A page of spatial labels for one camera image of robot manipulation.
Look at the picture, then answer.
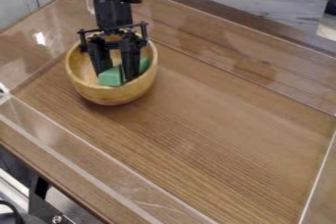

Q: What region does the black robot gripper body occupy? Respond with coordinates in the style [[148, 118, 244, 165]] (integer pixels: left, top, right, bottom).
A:
[[77, 21, 148, 51]]

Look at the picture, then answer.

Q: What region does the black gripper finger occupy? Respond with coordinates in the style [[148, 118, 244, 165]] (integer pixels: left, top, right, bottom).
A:
[[88, 42, 113, 75], [121, 36, 140, 81]]

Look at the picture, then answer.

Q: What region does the brown wooden bowl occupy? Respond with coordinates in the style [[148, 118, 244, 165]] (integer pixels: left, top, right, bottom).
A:
[[64, 41, 159, 106]]

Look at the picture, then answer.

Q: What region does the green rectangular block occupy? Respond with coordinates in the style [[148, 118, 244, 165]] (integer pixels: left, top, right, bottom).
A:
[[99, 57, 151, 86]]

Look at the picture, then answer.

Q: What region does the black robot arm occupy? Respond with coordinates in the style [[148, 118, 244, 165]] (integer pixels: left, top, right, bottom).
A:
[[77, 0, 148, 82]]

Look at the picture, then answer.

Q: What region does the clear acrylic tray wall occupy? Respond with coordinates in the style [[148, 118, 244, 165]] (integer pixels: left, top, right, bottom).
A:
[[0, 0, 336, 224]]

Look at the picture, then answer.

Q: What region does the black table leg bracket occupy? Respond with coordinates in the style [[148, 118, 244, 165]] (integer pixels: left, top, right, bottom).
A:
[[28, 176, 75, 224]]

